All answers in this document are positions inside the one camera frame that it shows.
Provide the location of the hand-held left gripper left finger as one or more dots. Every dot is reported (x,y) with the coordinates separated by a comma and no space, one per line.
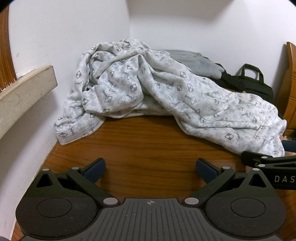
(94,170)

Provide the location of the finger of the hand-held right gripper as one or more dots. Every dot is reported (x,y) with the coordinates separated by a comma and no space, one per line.
(289,146)
(251,157)

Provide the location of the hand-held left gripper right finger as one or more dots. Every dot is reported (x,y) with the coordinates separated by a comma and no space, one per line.
(204,170)

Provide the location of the white checker print garment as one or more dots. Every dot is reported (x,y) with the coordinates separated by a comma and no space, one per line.
(138,81)

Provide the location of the wooden furniture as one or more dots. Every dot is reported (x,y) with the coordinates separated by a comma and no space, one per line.
(291,88)

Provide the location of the black handbag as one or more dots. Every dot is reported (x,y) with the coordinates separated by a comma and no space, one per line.
(259,89)

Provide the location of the beige window sill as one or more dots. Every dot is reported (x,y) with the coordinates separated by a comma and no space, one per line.
(23,92)

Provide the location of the grey printed sweatshirt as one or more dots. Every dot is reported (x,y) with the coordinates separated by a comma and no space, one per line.
(192,61)

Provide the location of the wooden window frame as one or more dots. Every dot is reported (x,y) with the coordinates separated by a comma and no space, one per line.
(7,58)

